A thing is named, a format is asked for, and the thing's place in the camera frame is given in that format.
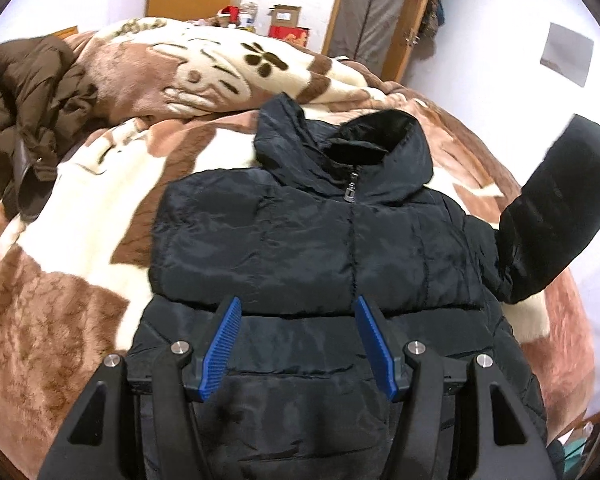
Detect paw print fleece blanket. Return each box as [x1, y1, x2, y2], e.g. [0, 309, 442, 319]
[0, 17, 600, 480]

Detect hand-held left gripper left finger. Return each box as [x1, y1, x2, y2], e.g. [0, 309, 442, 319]
[37, 296, 242, 480]

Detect black puffer jacket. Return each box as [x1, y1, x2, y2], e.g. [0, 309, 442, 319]
[129, 95, 600, 480]

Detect hanging dark clothes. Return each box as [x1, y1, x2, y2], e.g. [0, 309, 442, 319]
[420, 0, 447, 47]

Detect wooden framed door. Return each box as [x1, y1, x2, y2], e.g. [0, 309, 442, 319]
[322, 0, 439, 84]

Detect red box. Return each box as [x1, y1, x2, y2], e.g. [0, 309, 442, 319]
[268, 25, 312, 49]

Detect brown puffer jacket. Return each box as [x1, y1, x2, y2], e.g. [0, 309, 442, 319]
[0, 35, 99, 226]

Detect grey wall paper sheet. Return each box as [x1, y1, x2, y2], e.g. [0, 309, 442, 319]
[539, 22, 595, 86]

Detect wooden furniture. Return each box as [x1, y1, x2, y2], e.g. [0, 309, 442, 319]
[555, 400, 600, 480]

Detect cardboard box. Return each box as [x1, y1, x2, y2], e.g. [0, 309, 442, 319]
[267, 5, 304, 29]

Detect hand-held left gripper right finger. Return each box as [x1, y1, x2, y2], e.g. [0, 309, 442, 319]
[354, 295, 563, 480]

